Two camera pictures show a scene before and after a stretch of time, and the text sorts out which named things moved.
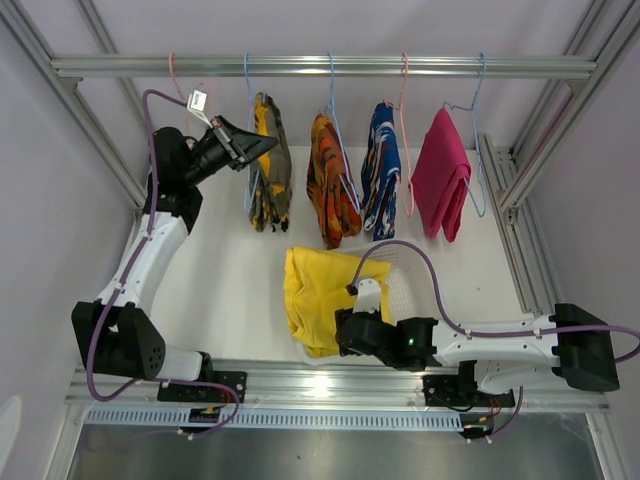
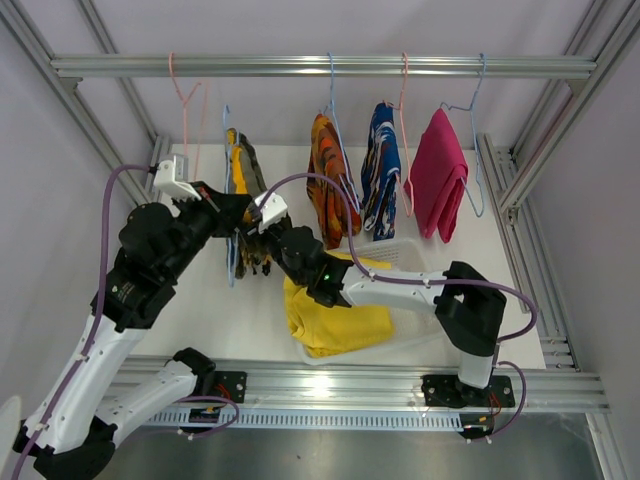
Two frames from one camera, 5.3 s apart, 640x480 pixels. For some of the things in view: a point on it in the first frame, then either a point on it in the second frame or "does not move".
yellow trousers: x=316 y=283 does not move
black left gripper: x=248 y=145 to x=230 y=206
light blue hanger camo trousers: x=256 y=176 to x=238 y=180
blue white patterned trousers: x=381 y=168 does not move
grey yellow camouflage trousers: x=271 y=180 to x=251 y=249
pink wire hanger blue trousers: x=399 y=108 does not move
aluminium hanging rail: x=315 y=66 does not move
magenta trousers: x=441 y=177 does not move
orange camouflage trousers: x=331 y=190 does not move
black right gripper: x=340 y=314 to x=259 y=238
